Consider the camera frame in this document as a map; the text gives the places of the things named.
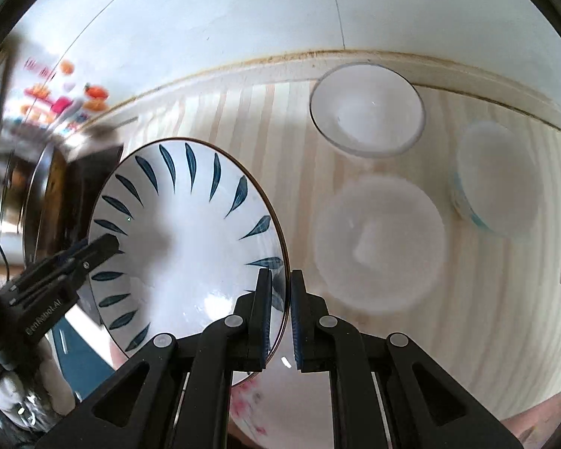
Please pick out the person's left hand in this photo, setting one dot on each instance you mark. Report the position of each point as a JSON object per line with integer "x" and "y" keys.
{"x": 56, "y": 379}

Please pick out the white bowl with dark rim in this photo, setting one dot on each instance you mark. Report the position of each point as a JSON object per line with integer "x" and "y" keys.
{"x": 367, "y": 110}

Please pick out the white plate with pink flowers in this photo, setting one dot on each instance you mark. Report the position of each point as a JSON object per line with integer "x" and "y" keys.
{"x": 280, "y": 407}

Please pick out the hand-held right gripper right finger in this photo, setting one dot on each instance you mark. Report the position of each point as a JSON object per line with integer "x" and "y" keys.
{"x": 298, "y": 325}

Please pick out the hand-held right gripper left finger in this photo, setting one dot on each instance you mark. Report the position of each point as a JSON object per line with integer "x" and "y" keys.
{"x": 263, "y": 322}

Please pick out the white bowl with blue pattern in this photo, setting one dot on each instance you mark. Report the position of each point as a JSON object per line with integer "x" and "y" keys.
{"x": 498, "y": 180}

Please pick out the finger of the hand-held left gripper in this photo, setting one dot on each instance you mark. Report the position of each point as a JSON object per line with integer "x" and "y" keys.
{"x": 44, "y": 290}
{"x": 100, "y": 249}

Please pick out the metal pot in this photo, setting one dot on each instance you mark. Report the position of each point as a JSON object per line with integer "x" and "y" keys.
{"x": 18, "y": 191}

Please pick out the colourful wall stickers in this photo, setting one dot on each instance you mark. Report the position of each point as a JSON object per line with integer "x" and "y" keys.
{"x": 63, "y": 98}

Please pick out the plain white plate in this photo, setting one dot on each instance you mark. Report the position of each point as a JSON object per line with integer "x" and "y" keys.
{"x": 381, "y": 248}

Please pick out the white plate with blue leaves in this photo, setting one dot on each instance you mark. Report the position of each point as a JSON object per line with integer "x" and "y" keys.
{"x": 187, "y": 243}

